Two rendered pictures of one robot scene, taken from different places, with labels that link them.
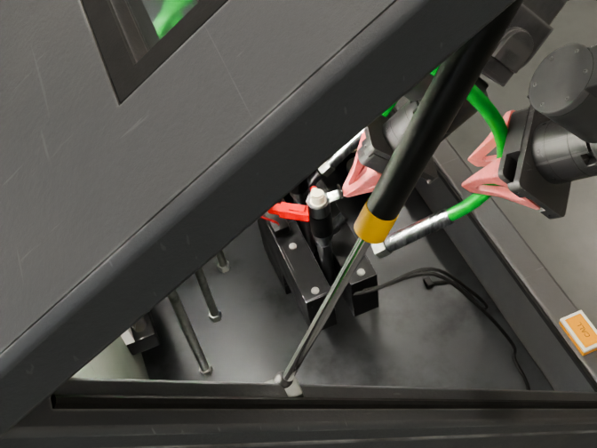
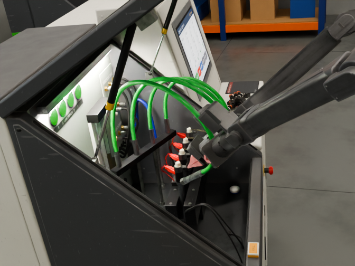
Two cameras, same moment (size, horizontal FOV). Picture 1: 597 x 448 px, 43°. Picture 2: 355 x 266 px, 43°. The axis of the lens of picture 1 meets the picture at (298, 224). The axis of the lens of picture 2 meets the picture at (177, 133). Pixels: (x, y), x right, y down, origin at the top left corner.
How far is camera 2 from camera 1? 0.82 m
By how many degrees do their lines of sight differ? 32
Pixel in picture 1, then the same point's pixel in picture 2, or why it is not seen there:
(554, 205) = (214, 161)
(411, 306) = (217, 238)
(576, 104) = (202, 115)
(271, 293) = not seen: hidden behind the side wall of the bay
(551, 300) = (252, 238)
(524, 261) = (253, 224)
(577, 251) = not seen: outside the picture
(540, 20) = not seen: hidden behind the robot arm
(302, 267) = (173, 196)
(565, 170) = (216, 148)
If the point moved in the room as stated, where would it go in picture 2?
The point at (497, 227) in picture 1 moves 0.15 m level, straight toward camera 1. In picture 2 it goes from (254, 211) to (222, 235)
